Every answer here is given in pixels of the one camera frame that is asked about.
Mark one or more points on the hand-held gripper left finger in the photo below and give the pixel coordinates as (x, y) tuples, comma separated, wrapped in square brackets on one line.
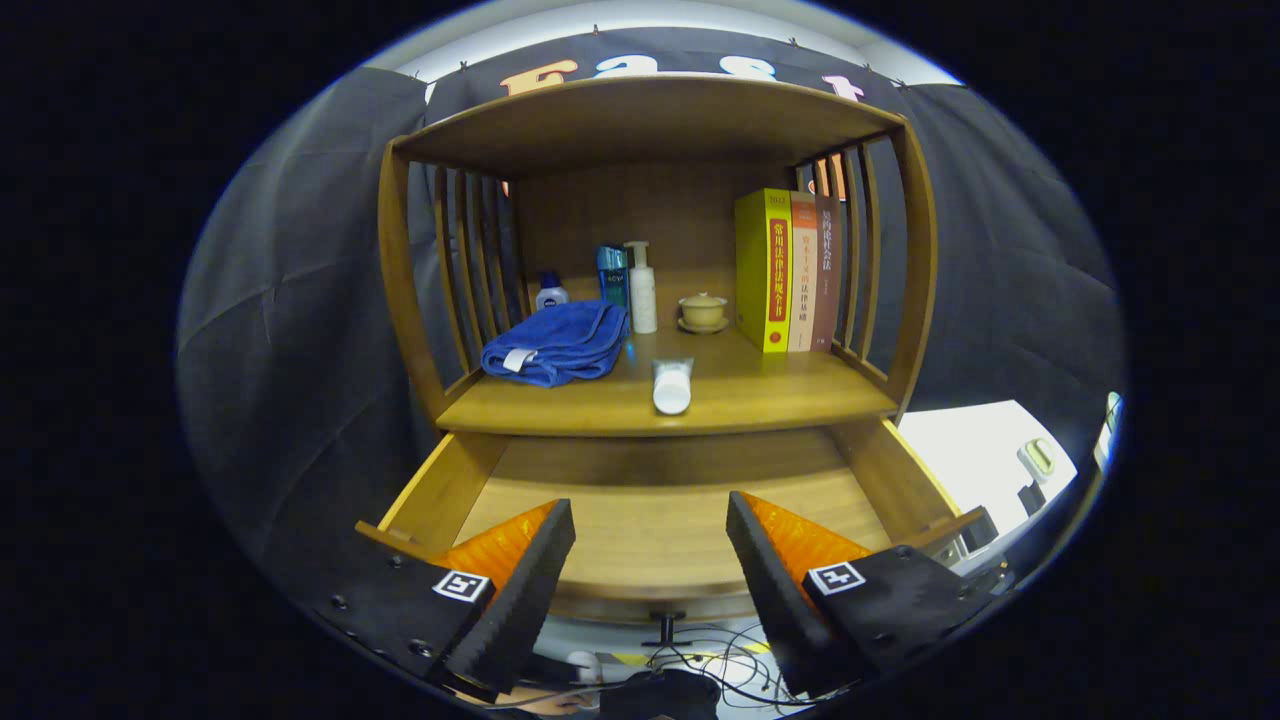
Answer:
[(525, 600)]

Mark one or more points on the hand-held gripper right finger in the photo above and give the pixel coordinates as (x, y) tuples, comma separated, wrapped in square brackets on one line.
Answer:
[(775, 600)]

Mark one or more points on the black round drawer knob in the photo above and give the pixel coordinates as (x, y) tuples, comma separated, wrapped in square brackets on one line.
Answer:
[(667, 620)]

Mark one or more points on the wooden drawer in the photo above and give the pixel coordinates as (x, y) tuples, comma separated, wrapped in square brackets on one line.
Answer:
[(650, 540)]

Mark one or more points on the white cleanser tube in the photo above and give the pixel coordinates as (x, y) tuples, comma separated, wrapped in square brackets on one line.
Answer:
[(672, 390)]

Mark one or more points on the white side cabinet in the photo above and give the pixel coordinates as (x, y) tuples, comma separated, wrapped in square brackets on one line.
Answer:
[(970, 450)]

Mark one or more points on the wooden cabinet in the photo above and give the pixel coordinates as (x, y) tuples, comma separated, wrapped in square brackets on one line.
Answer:
[(650, 120)]

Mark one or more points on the blue folded towel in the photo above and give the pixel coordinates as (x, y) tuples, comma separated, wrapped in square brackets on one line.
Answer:
[(555, 345)]

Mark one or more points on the yellow-green soap dish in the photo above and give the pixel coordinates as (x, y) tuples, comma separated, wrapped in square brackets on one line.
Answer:
[(1037, 460)]

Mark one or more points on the beige lidded teacup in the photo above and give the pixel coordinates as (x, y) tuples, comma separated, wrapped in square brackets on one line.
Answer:
[(703, 310)]

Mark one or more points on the small white bottle blue cap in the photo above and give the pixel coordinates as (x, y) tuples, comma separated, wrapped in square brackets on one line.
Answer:
[(551, 295)]

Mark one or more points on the beige and orange book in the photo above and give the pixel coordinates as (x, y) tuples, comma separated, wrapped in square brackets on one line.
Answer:
[(803, 280)]

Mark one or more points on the white pump bottle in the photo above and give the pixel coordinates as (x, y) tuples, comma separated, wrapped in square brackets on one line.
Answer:
[(642, 295)]

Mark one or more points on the yellow book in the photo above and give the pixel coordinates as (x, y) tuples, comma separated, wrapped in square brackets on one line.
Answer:
[(755, 270)]

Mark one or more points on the brown book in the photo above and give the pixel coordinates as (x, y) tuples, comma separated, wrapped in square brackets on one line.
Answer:
[(826, 270)]

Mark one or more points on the tall blue bottle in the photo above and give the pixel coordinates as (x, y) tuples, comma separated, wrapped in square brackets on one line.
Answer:
[(612, 275)]

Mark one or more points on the black backdrop cloth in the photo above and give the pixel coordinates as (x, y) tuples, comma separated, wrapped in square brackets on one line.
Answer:
[(280, 330)]

